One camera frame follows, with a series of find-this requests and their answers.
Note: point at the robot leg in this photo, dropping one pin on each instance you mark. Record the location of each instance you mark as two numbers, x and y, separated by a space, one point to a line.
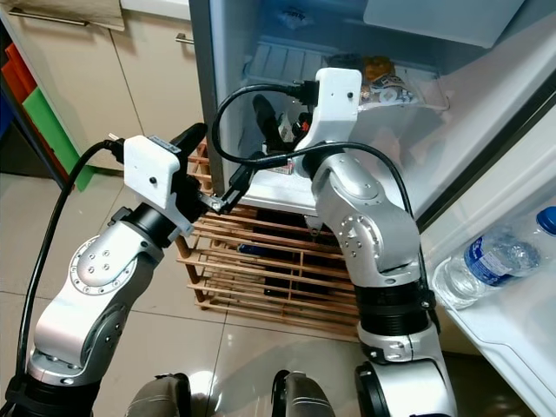
165 401
313 401

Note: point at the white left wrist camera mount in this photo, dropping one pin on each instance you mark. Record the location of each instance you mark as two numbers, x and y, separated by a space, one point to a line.
152 174

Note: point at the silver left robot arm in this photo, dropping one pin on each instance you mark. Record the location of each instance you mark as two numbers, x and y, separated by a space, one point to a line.
87 295

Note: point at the white fridge door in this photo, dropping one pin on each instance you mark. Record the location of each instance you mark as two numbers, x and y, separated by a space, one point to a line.
512 347

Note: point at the green plastic board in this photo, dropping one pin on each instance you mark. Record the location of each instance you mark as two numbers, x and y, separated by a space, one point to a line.
61 139

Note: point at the clear water bottle blue label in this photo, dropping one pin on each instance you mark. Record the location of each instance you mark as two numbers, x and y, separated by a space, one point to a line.
486 261

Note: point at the grey fridge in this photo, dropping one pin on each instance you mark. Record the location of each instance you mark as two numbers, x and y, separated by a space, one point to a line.
217 87

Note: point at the beige kitchen cabinet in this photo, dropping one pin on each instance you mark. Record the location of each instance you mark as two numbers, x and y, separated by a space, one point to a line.
130 87

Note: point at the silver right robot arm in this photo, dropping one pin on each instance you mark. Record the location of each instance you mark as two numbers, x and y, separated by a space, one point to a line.
373 234

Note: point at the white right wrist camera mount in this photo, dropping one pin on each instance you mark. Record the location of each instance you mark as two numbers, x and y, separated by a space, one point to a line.
339 109

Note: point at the grey freezer compartment flap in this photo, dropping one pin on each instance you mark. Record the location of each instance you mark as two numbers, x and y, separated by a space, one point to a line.
443 22

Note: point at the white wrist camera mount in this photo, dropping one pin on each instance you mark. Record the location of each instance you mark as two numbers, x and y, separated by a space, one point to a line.
339 109
152 174

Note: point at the fridge thermostat knob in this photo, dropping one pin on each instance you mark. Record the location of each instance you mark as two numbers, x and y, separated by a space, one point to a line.
295 17

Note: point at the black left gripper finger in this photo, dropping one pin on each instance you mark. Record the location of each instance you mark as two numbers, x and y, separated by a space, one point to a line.
240 182
191 137

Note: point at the clear plastic food bag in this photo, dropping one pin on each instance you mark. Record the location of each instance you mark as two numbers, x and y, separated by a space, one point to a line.
395 91

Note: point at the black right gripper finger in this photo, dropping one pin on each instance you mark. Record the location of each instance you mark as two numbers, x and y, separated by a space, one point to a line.
269 122

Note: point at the robot left leg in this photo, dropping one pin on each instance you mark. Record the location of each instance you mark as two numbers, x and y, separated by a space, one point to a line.
165 401

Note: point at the robot right leg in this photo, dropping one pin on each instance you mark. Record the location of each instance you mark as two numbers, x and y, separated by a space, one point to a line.
313 401

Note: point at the red plastic board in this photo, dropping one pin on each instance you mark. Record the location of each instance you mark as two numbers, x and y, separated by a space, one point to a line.
17 78

